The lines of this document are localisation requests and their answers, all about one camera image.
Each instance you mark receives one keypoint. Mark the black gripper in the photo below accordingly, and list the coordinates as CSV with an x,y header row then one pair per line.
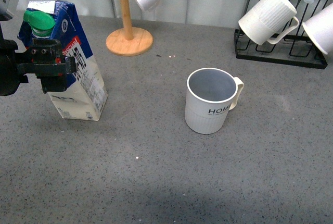
x,y
44,58

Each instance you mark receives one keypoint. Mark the blue white milk carton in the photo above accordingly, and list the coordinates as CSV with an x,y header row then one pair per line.
x,y
86,94

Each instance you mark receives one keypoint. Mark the cream HOME mug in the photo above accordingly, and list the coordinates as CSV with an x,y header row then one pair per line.
x,y
211,94

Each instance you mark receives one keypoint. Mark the wooden mug tree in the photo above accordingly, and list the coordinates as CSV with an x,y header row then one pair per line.
x,y
129,40

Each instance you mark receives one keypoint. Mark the cream ribbed hanging mug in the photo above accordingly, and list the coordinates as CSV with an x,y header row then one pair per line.
x,y
269,21

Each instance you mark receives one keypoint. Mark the cream hanging mug right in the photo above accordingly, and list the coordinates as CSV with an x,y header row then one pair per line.
x,y
319,29

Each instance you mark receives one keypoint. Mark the black wire mug rack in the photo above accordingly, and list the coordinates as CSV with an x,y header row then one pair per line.
x,y
295,48

